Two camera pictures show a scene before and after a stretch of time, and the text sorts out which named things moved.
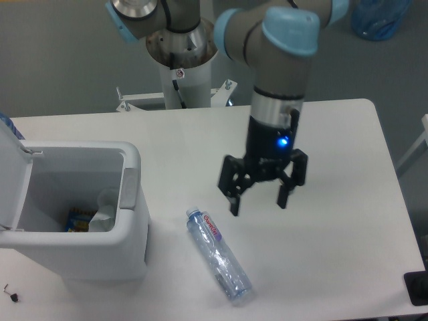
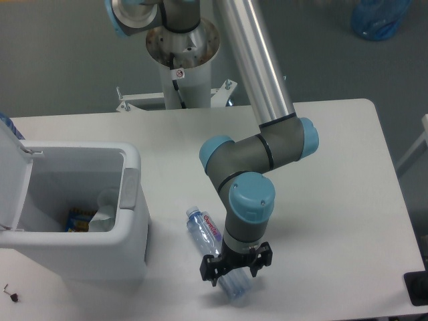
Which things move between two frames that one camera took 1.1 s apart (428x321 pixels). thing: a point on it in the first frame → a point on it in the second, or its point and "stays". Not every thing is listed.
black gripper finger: [297, 176] → [265, 258]
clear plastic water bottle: [219, 255] stays
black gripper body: [269, 147] → [232, 259]
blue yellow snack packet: [79, 219] stays
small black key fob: [14, 297] stays
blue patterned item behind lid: [8, 122] stays
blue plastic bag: [377, 20] stays
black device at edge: [416, 284] stays
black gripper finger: [234, 179] → [211, 268]
